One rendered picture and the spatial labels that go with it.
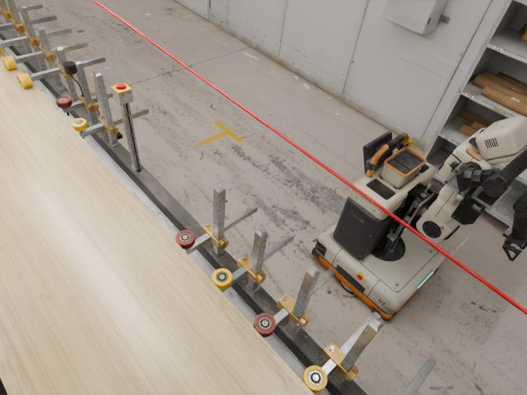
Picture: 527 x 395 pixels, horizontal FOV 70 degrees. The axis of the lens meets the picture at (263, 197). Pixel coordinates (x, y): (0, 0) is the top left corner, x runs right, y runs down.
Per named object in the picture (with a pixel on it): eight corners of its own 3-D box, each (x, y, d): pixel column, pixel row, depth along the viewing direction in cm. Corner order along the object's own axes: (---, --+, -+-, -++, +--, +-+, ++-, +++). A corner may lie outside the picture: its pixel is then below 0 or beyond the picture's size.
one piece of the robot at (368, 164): (359, 185, 218) (356, 149, 207) (394, 161, 236) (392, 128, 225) (376, 190, 209) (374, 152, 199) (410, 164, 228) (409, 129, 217)
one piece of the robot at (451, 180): (442, 182, 169) (457, 165, 160) (448, 177, 171) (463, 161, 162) (461, 197, 165) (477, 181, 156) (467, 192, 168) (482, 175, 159)
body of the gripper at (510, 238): (532, 236, 157) (535, 222, 153) (521, 248, 152) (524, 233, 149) (515, 230, 162) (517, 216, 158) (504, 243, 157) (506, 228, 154)
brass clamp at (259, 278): (246, 259, 167) (247, 252, 164) (267, 279, 161) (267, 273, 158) (235, 266, 164) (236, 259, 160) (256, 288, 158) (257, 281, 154)
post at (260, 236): (252, 290, 175) (262, 225, 140) (256, 295, 173) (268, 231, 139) (246, 294, 173) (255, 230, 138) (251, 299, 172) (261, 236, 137)
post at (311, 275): (291, 325, 161) (313, 263, 126) (297, 331, 159) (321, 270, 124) (285, 331, 159) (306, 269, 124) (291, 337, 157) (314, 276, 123)
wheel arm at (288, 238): (288, 237, 178) (289, 231, 175) (293, 241, 176) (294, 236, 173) (215, 289, 155) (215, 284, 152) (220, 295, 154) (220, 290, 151)
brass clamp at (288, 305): (285, 298, 156) (287, 291, 152) (309, 321, 150) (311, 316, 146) (274, 306, 153) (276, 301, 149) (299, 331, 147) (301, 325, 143)
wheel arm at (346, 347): (372, 314, 157) (375, 309, 154) (379, 320, 155) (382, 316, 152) (301, 389, 134) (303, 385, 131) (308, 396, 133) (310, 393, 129)
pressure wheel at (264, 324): (267, 349, 141) (270, 337, 133) (248, 339, 143) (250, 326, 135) (275, 331, 147) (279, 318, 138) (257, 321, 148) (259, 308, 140)
